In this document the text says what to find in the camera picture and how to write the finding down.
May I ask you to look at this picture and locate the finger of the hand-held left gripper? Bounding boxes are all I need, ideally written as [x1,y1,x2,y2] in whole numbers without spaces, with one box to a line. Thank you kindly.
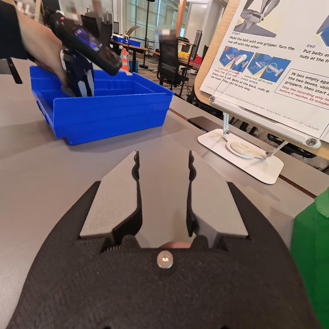
[77,59,95,98]
[61,50,82,98]

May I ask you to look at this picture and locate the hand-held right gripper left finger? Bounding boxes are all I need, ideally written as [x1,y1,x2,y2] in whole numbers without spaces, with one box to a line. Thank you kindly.
[79,150,143,245]

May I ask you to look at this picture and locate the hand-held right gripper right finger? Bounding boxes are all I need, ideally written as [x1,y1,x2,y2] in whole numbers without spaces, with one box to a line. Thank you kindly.
[186,150,249,248]

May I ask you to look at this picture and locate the blue plastic bin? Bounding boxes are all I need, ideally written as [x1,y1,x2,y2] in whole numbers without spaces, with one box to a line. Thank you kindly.
[29,65,175,146]

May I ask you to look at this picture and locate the green plastic bin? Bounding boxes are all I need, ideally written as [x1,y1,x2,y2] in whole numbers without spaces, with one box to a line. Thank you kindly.
[290,188,329,329]

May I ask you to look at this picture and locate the person's left forearm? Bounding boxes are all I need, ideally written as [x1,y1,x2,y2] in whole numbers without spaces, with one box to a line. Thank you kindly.
[0,0,29,61]

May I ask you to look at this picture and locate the person's left hand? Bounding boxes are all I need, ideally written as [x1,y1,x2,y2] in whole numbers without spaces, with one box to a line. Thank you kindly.
[20,15,75,97]

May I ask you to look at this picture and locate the orange traffic cone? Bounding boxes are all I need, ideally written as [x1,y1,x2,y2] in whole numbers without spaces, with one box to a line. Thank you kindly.
[121,47,130,72]

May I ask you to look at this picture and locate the blue storage tray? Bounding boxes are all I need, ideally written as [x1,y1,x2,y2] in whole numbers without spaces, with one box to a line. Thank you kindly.
[113,35,141,47]

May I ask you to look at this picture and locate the wooden book stand white base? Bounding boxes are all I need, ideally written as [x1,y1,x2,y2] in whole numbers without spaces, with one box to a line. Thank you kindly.
[194,0,329,185]

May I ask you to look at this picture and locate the black floor lamp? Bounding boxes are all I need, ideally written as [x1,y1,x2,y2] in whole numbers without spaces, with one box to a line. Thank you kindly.
[140,0,155,69]

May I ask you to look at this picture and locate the black office chair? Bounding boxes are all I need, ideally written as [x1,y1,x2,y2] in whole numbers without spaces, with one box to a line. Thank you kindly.
[157,39,192,89]

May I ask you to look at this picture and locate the printed instruction sheet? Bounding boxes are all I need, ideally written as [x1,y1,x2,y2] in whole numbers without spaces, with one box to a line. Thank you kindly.
[199,0,329,137]

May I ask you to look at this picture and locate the black wrist strap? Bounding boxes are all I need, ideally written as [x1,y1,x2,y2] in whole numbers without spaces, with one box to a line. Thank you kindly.
[7,58,23,84]

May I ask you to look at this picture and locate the dark desk cable flap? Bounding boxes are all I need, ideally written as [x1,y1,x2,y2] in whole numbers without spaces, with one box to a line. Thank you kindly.
[168,108,219,134]

